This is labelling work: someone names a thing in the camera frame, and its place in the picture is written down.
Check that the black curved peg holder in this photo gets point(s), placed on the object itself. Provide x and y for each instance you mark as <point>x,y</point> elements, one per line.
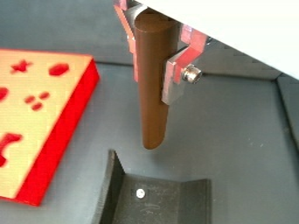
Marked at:
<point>139,200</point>

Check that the red shape sorting board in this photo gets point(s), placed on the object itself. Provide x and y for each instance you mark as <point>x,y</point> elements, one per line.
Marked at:
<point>46,87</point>

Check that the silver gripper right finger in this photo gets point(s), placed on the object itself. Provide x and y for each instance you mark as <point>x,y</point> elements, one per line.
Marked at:
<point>181,71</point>

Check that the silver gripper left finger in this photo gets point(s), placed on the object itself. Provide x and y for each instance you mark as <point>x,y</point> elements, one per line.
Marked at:
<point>126,11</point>

